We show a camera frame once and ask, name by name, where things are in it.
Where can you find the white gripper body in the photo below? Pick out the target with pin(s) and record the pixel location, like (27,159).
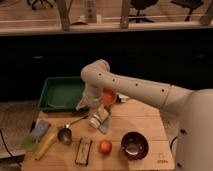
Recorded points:
(91,97)

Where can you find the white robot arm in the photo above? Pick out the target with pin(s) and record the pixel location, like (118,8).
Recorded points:
(194,107)

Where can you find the green plastic cup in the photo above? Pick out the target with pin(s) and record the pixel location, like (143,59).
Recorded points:
(29,143)

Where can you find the orange bowl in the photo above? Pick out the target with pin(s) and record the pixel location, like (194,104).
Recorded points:
(109,97)

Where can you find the light blue cloth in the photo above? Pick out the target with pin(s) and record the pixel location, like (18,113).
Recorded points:
(104,126)

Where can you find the green plastic tray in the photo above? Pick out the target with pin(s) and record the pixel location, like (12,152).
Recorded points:
(61,94)

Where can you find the metal ladle spoon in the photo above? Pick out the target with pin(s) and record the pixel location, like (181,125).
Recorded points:
(65,133)

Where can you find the black rectangular box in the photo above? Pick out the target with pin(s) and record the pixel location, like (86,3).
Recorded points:
(83,151)

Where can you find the orange fruit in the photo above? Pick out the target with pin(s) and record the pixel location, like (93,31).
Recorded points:
(105,146)

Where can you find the blue sponge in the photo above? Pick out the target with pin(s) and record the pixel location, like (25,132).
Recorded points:
(40,130)

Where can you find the yellow banana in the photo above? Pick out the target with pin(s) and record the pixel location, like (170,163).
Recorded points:
(44,146)

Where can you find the dark brown bowl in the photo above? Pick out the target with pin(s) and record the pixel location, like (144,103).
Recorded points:
(134,145)

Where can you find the office chair centre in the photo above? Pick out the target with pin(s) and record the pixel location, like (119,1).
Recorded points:
(139,6)

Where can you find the office chair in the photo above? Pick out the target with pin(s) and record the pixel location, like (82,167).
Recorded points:
(190,4)
(139,6)
(43,3)

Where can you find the office chair left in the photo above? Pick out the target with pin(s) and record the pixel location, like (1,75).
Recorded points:
(43,3)

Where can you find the office chair right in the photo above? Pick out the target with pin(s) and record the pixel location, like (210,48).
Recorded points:
(190,4)

